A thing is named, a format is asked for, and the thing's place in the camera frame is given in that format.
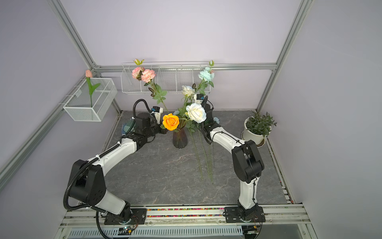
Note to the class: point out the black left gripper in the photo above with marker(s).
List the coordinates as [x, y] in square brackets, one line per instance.
[163, 131]

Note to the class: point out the dark red glass vase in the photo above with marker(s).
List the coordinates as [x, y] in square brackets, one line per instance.
[180, 139]

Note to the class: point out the teal white rose spray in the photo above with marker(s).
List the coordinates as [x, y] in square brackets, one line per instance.
[192, 110]

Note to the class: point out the light blue carnation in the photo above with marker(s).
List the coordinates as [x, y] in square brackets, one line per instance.
[215, 119]

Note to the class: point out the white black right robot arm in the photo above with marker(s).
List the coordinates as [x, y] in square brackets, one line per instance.
[247, 162]

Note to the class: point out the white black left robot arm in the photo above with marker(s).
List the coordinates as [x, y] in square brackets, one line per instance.
[86, 186]

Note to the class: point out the orange rose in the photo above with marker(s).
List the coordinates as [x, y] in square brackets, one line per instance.
[170, 122]

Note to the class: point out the pink rose spray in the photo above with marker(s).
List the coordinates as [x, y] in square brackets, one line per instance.
[148, 77]

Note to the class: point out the pink tulip in basket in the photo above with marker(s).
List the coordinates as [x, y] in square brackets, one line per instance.
[91, 87]

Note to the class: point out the potted green plant white pot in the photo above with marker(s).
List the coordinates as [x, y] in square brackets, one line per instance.
[258, 127]

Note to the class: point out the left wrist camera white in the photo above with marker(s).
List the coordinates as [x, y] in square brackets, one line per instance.
[157, 112]

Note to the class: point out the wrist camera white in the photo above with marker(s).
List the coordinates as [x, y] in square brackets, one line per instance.
[157, 112]
[199, 98]

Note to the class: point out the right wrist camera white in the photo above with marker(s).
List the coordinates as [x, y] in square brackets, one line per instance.
[199, 98]

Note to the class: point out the white wire basket back wall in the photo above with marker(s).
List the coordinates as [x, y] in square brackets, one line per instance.
[170, 76]

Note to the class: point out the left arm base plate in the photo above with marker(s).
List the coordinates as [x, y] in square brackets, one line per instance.
[132, 216]

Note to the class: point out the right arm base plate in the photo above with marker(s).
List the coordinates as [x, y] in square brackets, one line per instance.
[238, 214]

